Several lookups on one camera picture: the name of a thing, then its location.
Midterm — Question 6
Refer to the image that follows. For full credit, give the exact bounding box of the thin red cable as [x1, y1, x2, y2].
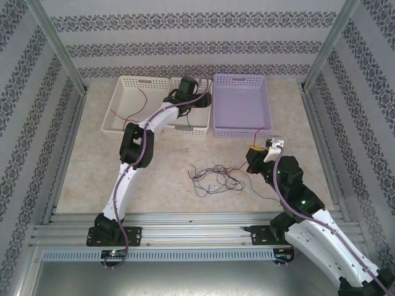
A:
[110, 88, 148, 123]
[188, 126, 266, 181]

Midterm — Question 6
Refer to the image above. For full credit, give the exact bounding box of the thin blue cable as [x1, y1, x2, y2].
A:
[245, 171, 280, 203]

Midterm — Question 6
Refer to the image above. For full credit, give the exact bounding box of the tangle of coloured wires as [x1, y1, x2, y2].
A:
[191, 166, 245, 197]

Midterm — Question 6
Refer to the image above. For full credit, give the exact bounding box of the purple plastic basket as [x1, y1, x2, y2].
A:
[212, 73, 274, 139]

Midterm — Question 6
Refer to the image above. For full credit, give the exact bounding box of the wide white plastic basket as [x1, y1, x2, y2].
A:
[101, 75, 170, 141]

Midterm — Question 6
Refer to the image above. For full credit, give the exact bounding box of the right controller circuit board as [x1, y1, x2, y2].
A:
[273, 248, 294, 263]

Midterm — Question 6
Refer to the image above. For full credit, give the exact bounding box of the controller circuit board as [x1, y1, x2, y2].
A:
[273, 248, 294, 263]
[100, 249, 128, 260]

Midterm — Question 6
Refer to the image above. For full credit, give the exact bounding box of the grey sheet metal panel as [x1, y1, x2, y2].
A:
[30, 258, 343, 296]

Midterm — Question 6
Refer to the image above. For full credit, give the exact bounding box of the left controller circuit board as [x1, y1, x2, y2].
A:
[100, 249, 128, 260]

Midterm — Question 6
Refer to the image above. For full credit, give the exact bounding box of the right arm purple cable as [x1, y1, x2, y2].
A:
[273, 146, 393, 296]

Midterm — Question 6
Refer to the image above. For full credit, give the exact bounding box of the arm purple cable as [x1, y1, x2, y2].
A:
[103, 69, 214, 269]
[273, 146, 393, 296]

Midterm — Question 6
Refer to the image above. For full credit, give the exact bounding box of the white basket with grey handles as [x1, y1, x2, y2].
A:
[162, 76, 214, 136]

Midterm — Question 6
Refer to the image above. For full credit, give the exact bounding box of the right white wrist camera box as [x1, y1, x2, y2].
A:
[264, 134, 285, 163]

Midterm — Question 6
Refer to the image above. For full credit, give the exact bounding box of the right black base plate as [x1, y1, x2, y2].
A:
[250, 224, 308, 247]

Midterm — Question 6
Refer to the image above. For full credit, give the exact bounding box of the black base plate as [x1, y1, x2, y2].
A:
[86, 226, 143, 247]
[250, 224, 308, 247]

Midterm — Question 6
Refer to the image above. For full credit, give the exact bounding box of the aluminium mounting rail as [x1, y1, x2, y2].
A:
[29, 211, 368, 247]

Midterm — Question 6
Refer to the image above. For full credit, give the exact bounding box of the slotted grey cable duct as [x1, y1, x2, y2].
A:
[41, 248, 275, 261]

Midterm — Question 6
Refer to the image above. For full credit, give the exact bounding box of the right aluminium corner post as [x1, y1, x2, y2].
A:
[301, 0, 360, 90]

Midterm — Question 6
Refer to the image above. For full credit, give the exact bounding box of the aluminium corner post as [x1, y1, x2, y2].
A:
[301, 0, 360, 90]
[26, 0, 89, 93]

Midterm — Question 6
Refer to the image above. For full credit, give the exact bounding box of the left aluminium corner post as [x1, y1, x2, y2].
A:
[26, 0, 89, 93]

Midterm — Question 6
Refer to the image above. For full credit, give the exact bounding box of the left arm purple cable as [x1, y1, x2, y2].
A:
[103, 69, 214, 269]

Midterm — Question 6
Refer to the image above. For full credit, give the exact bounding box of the left aluminium side rail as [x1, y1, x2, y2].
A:
[41, 91, 89, 224]

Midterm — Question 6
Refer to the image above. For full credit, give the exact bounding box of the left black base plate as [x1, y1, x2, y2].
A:
[86, 226, 143, 247]

